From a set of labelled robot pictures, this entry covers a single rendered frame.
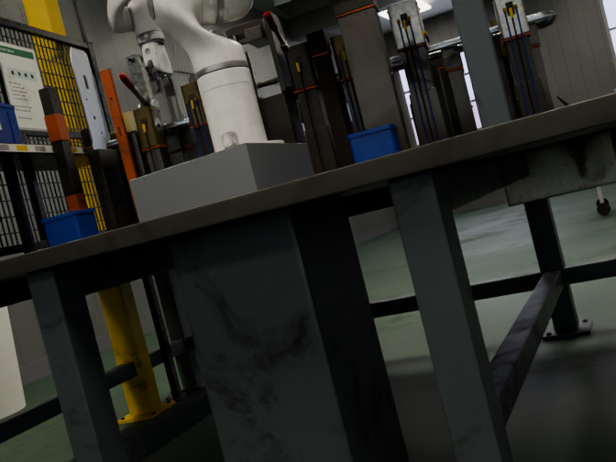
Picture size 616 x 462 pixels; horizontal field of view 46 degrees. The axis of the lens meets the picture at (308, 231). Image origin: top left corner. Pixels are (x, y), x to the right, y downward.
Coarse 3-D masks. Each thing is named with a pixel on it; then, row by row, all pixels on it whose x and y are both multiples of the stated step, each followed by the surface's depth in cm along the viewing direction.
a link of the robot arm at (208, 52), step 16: (160, 0) 153; (176, 0) 153; (192, 0) 155; (208, 0) 156; (160, 16) 155; (176, 16) 154; (192, 16) 155; (208, 16) 159; (176, 32) 157; (192, 32) 155; (208, 32) 155; (192, 48) 157; (208, 48) 156; (224, 48) 156; (240, 48) 159; (192, 64) 160; (208, 64) 156; (224, 64) 156; (240, 64) 158
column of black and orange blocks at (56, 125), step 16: (48, 96) 220; (48, 112) 220; (48, 128) 221; (64, 128) 223; (64, 144) 221; (64, 160) 221; (64, 176) 221; (64, 192) 221; (80, 192) 223; (80, 208) 221
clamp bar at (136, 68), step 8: (128, 56) 213; (136, 56) 213; (128, 64) 214; (136, 64) 213; (136, 72) 214; (144, 72) 215; (136, 80) 214; (144, 80) 214; (144, 88) 215; (152, 96) 217
